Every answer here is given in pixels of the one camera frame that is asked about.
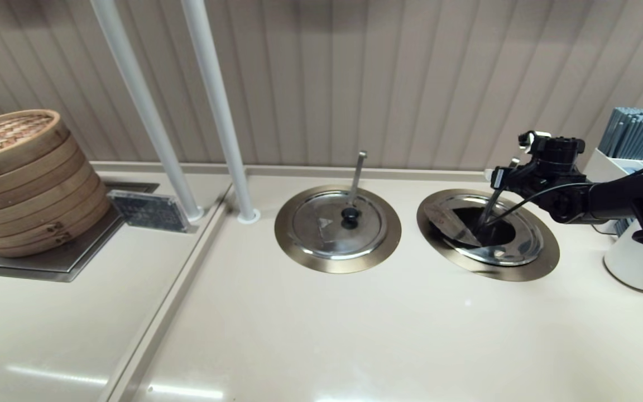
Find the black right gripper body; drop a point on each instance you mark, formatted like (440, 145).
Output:
(558, 167)

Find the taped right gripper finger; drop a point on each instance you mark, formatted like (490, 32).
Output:
(500, 177)

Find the folding steel pot lid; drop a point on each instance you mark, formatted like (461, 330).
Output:
(522, 248)

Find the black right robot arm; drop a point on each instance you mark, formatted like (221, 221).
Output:
(623, 198)

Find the white utensil holder box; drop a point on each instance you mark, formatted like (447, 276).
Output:
(600, 164)

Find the grey chopsticks bundle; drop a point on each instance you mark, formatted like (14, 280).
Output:
(639, 134)

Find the white round container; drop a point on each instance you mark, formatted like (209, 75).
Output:
(631, 262)

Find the white slanted pole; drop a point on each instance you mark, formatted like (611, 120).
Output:
(143, 100)
(218, 100)

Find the recessed steel tray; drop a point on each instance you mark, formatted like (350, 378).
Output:
(65, 265)

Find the tall bamboo steamer stack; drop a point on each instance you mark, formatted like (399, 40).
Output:
(25, 190)

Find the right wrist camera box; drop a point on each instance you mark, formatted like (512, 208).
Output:
(532, 139)

